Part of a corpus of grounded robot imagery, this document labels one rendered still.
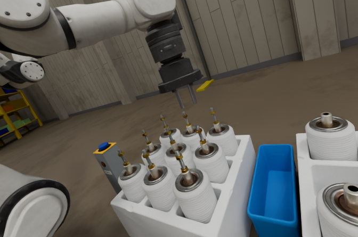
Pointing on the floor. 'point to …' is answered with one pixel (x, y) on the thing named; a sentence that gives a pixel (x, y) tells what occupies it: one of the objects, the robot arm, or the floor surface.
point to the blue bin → (275, 193)
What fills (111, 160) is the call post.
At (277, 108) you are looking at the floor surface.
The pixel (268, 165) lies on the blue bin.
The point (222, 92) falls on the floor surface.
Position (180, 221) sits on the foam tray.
